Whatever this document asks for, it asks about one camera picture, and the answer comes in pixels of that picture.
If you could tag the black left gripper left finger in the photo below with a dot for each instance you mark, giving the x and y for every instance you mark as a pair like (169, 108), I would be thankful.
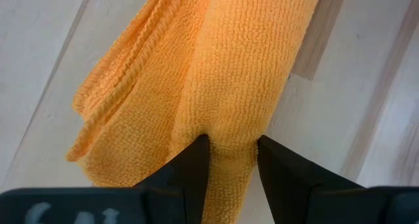
(190, 178)

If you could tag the orange microfiber towel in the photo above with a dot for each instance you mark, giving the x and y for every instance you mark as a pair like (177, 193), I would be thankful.
(212, 70)

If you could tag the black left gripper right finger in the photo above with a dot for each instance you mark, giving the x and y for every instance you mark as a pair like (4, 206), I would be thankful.
(288, 184)

